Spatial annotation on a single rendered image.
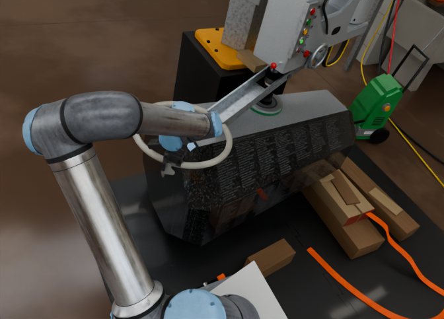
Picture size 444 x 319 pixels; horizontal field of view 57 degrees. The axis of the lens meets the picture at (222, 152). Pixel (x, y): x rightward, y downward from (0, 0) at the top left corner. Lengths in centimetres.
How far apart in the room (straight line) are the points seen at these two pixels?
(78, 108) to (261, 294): 77
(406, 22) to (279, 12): 298
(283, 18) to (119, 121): 128
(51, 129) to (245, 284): 75
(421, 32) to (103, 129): 419
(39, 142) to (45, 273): 155
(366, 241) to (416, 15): 274
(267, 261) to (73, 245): 115
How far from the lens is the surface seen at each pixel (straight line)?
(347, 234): 285
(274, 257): 254
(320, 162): 250
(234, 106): 218
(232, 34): 290
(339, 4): 239
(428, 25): 478
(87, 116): 95
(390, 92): 369
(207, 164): 180
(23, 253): 260
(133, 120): 98
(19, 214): 277
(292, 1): 203
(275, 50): 213
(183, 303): 112
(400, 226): 315
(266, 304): 131
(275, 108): 237
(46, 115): 101
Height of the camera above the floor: 216
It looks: 42 degrees down
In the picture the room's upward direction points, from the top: 15 degrees clockwise
